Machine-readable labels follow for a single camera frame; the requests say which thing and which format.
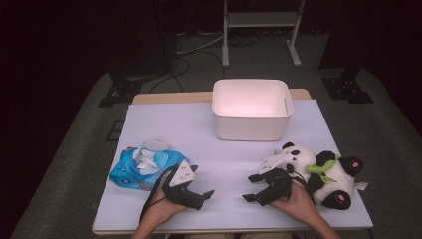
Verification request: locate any black floor cable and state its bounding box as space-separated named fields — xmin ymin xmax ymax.
xmin=147 ymin=49 xmax=227 ymax=94

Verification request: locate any person's left hand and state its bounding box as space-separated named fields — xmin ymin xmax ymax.
xmin=140 ymin=187 xmax=188 ymax=227

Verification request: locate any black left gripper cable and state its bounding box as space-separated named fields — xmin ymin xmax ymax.
xmin=138 ymin=165 xmax=177 ymax=223

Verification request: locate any person's right hand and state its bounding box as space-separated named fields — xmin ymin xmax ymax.
xmin=270 ymin=182 xmax=321 ymax=222

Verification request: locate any black stand base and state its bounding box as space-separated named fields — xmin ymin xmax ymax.
xmin=98 ymin=66 xmax=147 ymax=109
xmin=320 ymin=68 xmax=374 ymax=105

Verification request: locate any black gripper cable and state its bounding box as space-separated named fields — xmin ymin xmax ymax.
xmin=138 ymin=165 xmax=177 ymax=223
xmin=288 ymin=164 xmax=317 ymax=207

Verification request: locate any white plastic bin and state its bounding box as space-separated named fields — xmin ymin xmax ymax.
xmin=211 ymin=78 xmax=295 ymax=142

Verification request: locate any blue wet wipes pack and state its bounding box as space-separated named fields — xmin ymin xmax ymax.
xmin=108 ymin=138 xmax=191 ymax=192

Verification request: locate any white table sheet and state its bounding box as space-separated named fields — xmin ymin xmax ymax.
xmin=93 ymin=99 xmax=374 ymax=233

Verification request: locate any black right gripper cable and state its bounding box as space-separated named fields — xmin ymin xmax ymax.
xmin=288 ymin=164 xmax=317 ymax=207

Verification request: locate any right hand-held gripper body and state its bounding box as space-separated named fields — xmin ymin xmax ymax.
xmin=258 ymin=152 xmax=294 ymax=207

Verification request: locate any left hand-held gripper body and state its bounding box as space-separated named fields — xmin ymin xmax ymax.
xmin=162 ymin=159 xmax=205 ymax=211

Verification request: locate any white metal stand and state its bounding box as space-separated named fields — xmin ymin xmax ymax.
xmin=221 ymin=0 xmax=307 ymax=69

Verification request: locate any white floor cable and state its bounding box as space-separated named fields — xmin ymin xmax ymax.
xmin=175 ymin=30 xmax=227 ymax=56

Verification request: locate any panda plush toy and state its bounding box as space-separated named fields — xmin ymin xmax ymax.
xmin=273 ymin=141 xmax=369 ymax=211

